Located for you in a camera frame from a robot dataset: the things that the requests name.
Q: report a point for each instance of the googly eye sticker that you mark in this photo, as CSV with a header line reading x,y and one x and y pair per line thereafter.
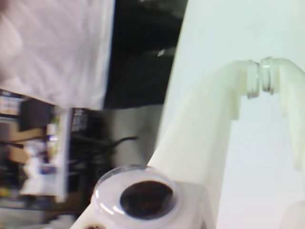
x,y
145,200

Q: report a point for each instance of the white shelving unit with boxes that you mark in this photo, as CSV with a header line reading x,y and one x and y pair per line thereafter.
x,y
64,155

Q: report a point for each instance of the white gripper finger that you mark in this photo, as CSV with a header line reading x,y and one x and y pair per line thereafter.
x,y
293,95
195,133

